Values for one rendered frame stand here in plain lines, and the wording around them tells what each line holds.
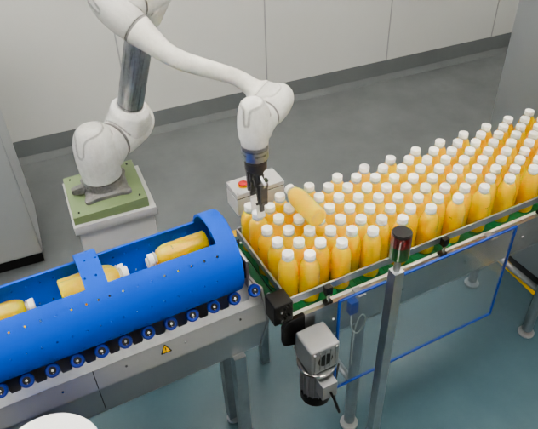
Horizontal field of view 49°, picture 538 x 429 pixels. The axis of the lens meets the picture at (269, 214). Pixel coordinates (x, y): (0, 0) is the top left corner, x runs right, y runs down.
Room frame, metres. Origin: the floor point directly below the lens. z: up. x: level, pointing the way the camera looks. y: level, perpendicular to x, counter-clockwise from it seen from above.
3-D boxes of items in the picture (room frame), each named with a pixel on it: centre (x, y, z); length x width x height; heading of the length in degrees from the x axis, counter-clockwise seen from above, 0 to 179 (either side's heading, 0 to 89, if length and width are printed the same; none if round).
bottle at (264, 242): (1.55, 0.01, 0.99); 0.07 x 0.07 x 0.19
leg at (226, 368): (1.51, 0.20, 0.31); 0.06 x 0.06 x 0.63; 26
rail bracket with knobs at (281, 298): (1.32, -0.02, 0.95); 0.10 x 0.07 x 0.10; 26
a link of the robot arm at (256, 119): (1.63, 0.03, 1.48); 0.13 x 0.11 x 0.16; 153
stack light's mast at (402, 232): (1.32, -0.40, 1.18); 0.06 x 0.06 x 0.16
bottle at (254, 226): (1.62, 0.04, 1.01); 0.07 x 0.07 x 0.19
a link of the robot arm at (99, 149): (1.92, 0.65, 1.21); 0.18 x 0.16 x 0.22; 152
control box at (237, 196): (1.83, 0.05, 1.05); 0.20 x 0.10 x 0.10; 116
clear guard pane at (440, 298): (1.52, -0.58, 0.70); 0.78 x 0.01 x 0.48; 116
